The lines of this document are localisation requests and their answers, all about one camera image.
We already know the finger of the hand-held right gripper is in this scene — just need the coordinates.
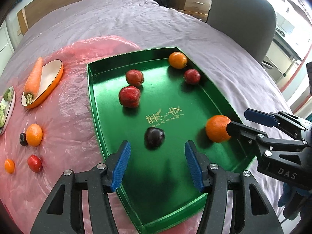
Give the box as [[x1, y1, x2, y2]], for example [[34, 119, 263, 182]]
[[226, 121, 310, 161], [244, 109, 312, 142]]

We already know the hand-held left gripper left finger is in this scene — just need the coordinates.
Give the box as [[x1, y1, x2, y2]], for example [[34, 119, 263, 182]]
[[30, 141, 131, 234]]

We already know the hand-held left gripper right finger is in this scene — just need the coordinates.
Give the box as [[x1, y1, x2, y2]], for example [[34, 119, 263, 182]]
[[184, 140, 284, 234]]

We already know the red apple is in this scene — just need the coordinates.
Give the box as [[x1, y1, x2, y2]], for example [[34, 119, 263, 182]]
[[125, 70, 144, 88], [27, 154, 43, 173], [119, 86, 141, 108], [184, 69, 201, 85]]

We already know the green tray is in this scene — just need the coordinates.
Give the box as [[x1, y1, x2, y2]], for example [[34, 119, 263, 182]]
[[87, 47, 256, 234]]

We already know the small orange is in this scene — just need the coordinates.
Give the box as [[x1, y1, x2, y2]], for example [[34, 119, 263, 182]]
[[4, 159, 15, 174]]

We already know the person's right hand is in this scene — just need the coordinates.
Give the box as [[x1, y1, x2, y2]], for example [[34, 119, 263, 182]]
[[278, 184, 301, 221]]

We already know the red plastic sheet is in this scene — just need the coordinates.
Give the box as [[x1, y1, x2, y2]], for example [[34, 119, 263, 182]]
[[0, 35, 212, 234]]

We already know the white desk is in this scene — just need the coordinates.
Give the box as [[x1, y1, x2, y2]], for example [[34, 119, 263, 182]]
[[262, 2, 312, 103]]

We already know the grey chair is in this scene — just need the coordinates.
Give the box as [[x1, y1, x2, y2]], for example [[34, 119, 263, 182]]
[[207, 0, 277, 64]]

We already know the orange oval dish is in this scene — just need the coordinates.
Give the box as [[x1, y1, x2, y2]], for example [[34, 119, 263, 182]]
[[21, 59, 64, 109]]

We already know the carrot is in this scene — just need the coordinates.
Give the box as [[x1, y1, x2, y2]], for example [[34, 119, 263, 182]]
[[24, 57, 43, 104]]

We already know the white plate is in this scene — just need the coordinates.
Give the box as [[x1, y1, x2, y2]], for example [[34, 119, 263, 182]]
[[0, 86, 16, 136]]

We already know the bok choy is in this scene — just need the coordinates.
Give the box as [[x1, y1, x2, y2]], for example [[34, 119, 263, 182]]
[[0, 88, 14, 127]]

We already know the white wardrobe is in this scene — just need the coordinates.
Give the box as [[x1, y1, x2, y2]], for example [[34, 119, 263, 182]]
[[0, 17, 15, 62]]

